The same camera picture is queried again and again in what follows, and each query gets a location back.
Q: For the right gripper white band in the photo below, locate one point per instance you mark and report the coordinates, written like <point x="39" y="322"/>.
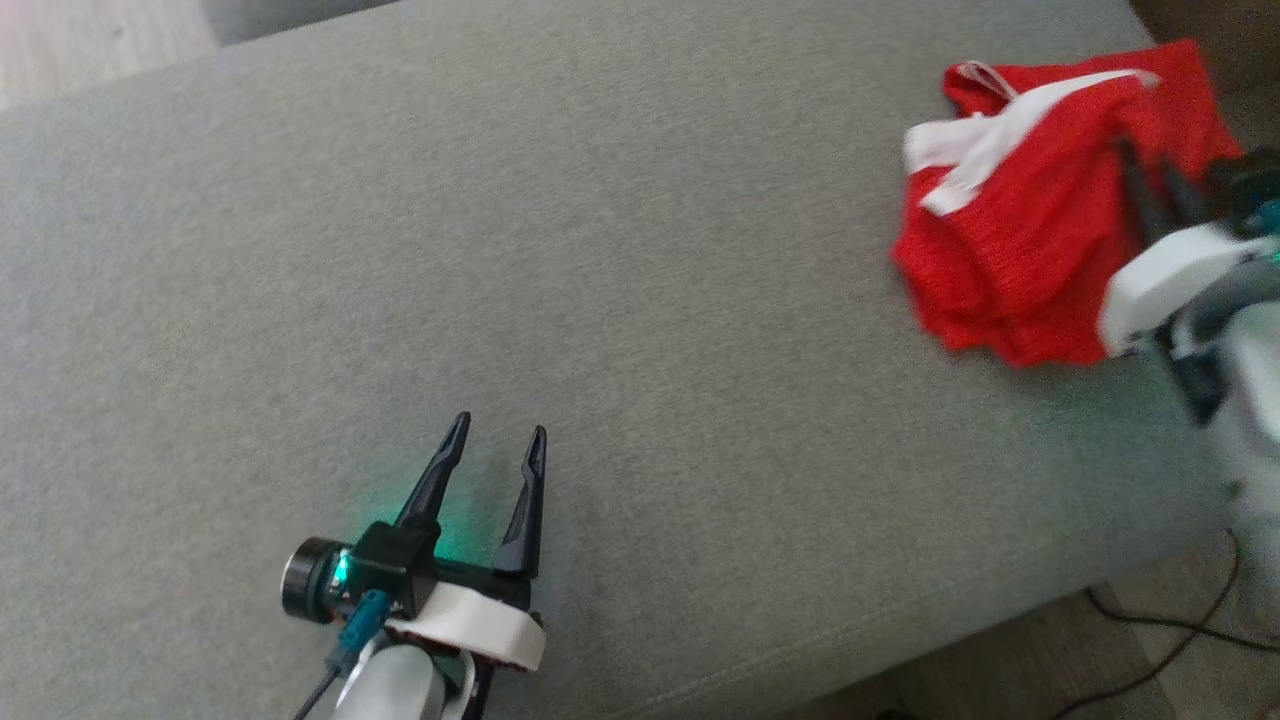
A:
<point x="1170" y="285"/>

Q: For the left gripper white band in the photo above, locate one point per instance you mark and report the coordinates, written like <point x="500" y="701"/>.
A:
<point x="470" y="625"/>

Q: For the red shorts with white stripe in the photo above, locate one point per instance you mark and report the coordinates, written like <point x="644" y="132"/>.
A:
<point x="1030" y="200"/>

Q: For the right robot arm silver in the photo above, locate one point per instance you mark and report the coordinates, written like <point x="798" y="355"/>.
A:
<point x="1250" y="370"/>

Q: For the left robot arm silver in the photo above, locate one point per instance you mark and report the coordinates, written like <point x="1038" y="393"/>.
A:
<point x="395" y="690"/>

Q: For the large grey sofa seat cushion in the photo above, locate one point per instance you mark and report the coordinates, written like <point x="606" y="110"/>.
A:
<point x="600" y="300"/>

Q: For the grey sofa cushion with seam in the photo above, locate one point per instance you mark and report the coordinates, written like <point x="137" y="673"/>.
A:
<point x="290" y="15"/>

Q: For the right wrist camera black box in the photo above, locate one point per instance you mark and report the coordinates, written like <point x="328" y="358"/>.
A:
<point x="1245" y="180"/>

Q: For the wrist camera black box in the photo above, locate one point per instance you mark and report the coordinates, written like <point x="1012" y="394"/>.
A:
<point x="1245" y="180"/>
<point x="395" y="565"/>

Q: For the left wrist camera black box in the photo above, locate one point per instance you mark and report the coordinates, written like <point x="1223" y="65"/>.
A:
<point x="395" y="565"/>

